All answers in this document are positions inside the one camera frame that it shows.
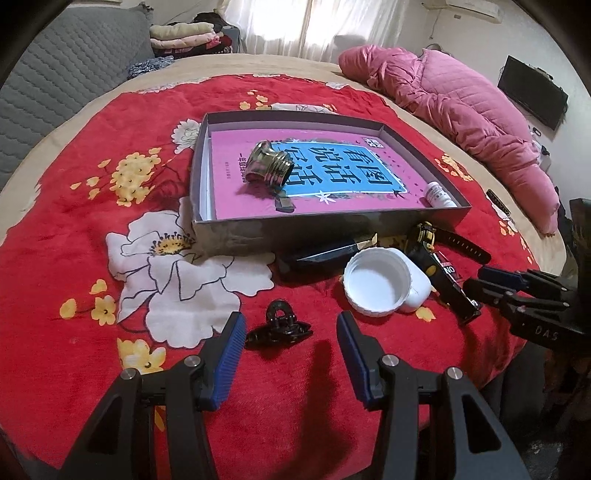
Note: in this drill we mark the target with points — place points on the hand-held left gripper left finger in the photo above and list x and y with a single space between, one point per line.
226 360

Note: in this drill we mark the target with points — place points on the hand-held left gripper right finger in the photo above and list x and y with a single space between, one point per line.
355 360

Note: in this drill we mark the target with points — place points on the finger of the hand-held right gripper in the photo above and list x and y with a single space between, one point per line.
489 293
501 277

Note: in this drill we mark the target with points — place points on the black hair claw clip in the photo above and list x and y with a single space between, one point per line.
277 330

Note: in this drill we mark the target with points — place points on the white earbuds case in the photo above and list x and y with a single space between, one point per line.
419 290

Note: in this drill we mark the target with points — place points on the white plastic lid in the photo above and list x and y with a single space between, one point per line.
376 284

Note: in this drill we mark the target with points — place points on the black rectangular device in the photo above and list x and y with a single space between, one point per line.
318 257

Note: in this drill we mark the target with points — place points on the grey cardboard box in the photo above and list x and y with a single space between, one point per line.
323 230

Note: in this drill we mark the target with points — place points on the dark blanket label tag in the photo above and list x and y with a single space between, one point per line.
498 203

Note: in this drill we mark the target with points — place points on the dark cloth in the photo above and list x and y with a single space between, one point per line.
581 230

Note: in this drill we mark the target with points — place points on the small white bottle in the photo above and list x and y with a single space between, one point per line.
436 194

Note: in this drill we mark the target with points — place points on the small dark metal piece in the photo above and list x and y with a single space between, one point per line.
284 204

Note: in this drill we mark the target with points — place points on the pink and blue book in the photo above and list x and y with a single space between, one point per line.
240 194

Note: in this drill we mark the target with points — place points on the pink quilt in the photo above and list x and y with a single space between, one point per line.
452 106

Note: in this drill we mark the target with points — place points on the black flat screen television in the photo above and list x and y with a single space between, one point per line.
531 92

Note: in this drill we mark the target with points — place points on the red floral blanket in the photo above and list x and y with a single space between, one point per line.
69 254

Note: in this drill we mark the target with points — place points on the brass metal knob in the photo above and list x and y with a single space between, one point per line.
268 168

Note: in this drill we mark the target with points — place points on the white air conditioner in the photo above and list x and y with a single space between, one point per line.
475 7

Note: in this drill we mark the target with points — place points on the beige bed sheet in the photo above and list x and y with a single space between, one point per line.
231 64

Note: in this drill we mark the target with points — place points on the blue knitted cloth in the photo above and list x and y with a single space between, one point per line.
145 68

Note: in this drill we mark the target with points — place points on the white curtain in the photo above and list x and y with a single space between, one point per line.
323 23

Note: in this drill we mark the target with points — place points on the stack of folded clothes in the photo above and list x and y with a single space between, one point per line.
184 39

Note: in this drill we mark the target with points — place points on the grey quilted headboard cover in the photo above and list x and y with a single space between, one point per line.
60 78

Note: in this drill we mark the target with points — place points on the black bag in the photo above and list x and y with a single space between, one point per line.
207 18

